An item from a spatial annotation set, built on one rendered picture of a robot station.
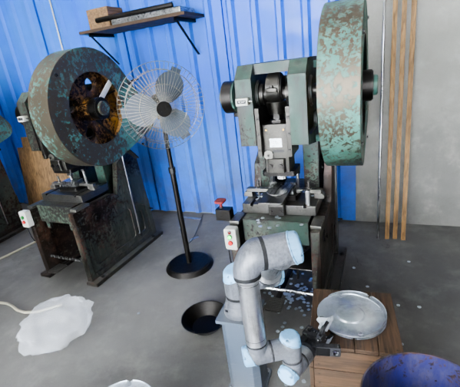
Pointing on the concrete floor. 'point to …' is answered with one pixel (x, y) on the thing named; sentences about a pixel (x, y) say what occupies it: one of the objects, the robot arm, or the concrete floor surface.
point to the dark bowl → (202, 317)
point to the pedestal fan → (175, 120)
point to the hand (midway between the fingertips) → (332, 325)
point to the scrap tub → (418, 372)
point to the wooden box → (333, 370)
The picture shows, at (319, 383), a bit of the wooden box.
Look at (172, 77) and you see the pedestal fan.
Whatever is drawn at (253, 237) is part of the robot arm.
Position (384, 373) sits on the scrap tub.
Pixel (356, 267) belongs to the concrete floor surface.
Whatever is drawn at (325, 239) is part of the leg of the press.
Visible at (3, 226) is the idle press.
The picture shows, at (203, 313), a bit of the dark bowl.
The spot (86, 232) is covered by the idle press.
